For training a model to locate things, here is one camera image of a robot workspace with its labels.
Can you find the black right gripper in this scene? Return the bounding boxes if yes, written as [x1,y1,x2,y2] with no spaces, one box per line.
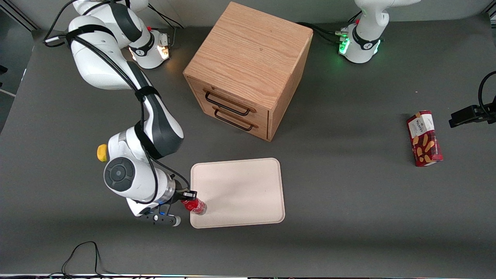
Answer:
[170,185,198,206]

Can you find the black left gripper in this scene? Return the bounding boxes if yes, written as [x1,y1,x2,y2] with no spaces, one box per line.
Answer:
[449,104,496,129]

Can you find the red coke bottle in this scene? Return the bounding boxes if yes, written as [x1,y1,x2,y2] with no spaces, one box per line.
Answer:
[181,197,207,216]

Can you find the beige plastic tray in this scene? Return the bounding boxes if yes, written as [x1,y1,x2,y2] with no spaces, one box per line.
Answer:
[189,157,286,229]

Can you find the red snack box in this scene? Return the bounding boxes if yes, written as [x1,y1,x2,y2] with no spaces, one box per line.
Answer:
[406,110,444,167]

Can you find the small wooden drawer front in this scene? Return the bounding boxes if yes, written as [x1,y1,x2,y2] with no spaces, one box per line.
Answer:
[201,104,269,140]

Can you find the large wooden drawer front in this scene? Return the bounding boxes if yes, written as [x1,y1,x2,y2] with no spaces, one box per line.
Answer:
[190,81,270,121]

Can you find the wooden drawer cabinet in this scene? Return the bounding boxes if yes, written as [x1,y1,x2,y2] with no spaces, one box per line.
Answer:
[183,1,314,142]

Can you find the black looped gripper cable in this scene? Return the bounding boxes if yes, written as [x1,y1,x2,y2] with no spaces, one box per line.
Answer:
[478,71,496,114]

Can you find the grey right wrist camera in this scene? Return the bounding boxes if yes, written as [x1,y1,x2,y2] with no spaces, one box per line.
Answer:
[139,211,181,227]

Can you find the short black drawer handle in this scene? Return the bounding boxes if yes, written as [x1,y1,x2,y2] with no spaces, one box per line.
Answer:
[213,106,259,131]

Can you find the long black drawer handle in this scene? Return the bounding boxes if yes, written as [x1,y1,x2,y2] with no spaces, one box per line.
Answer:
[203,89,257,116]

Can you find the thin black table-edge cable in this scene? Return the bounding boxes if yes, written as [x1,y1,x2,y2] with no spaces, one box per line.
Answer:
[47,241,119,278]

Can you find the black cable along right arm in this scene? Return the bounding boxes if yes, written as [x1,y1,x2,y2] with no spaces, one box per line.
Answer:
[43,0,191,205]

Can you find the black right arm base cables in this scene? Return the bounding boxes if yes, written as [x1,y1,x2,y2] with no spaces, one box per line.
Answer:
[147,4,185,52]

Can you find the black arm base cables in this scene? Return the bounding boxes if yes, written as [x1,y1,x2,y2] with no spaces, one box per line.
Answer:
[147,4,185,52]
[296,11,363,45]

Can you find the black left arm base cables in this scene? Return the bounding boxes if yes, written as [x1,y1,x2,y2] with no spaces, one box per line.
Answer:
[296,11,363,45]

